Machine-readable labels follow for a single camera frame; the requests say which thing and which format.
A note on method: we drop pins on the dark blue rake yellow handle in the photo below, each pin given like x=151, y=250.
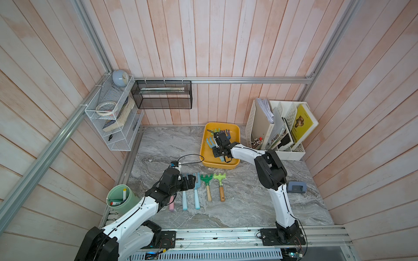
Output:
x=227, y=133

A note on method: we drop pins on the white plastic file organizer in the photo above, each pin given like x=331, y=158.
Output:
x=259, y=126

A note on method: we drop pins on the yellow book with mushroom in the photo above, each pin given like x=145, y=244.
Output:
x=304, y=124

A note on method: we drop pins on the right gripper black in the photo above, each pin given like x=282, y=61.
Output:
x=214, y=153

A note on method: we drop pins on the yellow plastic storage box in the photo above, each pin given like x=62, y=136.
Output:
x=206, y=152

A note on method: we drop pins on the black mesh wall basket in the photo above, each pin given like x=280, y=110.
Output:
x=163, y=94

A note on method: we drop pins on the grey folder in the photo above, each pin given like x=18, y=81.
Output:
x=279, y=129

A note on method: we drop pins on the white papers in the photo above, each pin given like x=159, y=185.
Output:
x=265, y=107

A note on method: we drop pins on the dark green rake wooden handle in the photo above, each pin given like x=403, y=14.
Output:
x=207, y=179

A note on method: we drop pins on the light green rake wooden handle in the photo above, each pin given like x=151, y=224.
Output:
x=214, y=131

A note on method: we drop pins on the green plastic cup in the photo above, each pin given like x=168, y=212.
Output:
x=121, y=199

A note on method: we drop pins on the bundle of pens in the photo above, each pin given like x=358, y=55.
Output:
x=257, y=143

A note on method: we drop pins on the blue grey small device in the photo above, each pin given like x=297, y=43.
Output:
x=297, y=187

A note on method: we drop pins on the grey round clock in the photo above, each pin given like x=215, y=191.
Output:
x=120, y=78

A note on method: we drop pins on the purple fork pink handle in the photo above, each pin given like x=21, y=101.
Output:
x=171, y=204

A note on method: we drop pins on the light blue fork white handle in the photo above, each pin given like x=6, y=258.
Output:
x=197, y=186

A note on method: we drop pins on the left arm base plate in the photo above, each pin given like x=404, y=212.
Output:
x=163, y=240

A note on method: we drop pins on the white wire mesh shelf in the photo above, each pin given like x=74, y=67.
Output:
x=121, y=139

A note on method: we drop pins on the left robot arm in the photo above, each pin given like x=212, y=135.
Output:
x=134, y=230

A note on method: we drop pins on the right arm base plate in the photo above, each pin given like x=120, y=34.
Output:
x=276, y=237

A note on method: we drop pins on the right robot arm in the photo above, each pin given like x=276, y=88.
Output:
x=271, y=174

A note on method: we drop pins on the roll of tape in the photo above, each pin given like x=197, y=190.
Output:
x=106, y=108

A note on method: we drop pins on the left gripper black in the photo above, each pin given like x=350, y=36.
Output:
x=186, y=186

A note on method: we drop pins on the light green rake wood handle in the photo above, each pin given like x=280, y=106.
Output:
x=219, y=178

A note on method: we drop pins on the light blue fork teal handle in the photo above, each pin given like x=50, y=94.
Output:
x=184, y=201

